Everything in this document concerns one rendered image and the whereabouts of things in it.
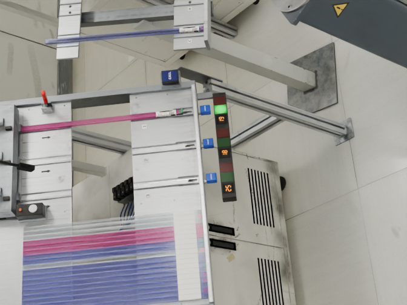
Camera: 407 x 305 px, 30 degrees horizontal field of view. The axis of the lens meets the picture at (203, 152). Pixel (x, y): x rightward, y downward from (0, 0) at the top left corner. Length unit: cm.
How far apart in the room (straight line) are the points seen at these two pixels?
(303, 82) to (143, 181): 94
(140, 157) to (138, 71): 182
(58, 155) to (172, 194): 37
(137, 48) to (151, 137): 133
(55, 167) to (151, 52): 141
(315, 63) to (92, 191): 98
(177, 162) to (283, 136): 90
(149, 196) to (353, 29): 74
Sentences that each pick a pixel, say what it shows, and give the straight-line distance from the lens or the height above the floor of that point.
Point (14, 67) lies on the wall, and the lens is 450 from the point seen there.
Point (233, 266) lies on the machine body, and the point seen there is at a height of 34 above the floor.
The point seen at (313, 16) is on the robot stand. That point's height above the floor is 65.
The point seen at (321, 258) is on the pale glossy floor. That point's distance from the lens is 277.
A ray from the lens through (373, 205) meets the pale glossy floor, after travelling 264.
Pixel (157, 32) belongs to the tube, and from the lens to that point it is 234.
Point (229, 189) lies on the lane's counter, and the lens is 216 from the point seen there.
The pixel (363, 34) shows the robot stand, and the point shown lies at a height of 45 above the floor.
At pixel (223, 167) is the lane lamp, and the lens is 219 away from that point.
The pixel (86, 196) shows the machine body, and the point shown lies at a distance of 291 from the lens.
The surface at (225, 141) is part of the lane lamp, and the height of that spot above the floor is 65.
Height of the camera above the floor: 202
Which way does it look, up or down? 37 degrees down
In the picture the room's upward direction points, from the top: 75 degrees counter-clockwise
